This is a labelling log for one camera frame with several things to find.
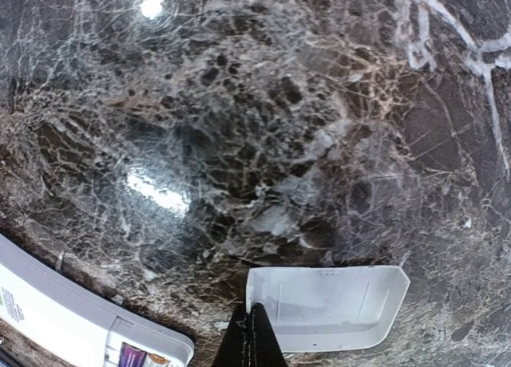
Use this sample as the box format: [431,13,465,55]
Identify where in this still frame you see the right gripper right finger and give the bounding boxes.
[251,303,286,367]

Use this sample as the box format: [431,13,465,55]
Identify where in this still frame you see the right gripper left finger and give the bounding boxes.
[213,309,249,367]

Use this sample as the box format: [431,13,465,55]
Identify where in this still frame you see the white battery cover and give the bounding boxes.
[245,265,410,353]

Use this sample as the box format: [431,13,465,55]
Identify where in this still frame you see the gold AAA battery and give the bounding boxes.
[144,353,170,367]

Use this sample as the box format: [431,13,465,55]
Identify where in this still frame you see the white remote control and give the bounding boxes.
[1,237,194,366]

